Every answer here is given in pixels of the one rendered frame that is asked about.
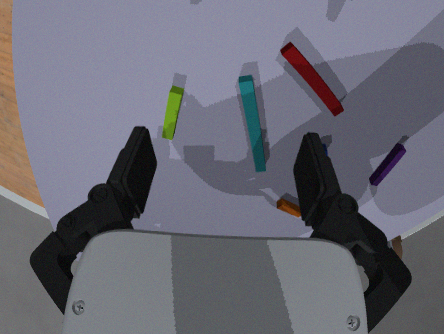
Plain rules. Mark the orange rod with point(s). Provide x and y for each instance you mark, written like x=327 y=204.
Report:
x=288 y=207

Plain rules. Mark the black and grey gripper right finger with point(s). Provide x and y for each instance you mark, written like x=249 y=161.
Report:
x=321 y=201

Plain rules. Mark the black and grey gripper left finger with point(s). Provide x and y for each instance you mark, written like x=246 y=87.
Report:
x=124 y=195

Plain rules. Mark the purple rod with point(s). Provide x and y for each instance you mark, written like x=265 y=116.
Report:
x=387 y=165

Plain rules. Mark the lime green rod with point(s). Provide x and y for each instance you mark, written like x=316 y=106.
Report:
x=172 y=112

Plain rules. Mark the turquoise rod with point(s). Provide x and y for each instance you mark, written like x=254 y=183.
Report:
x=251 y=112

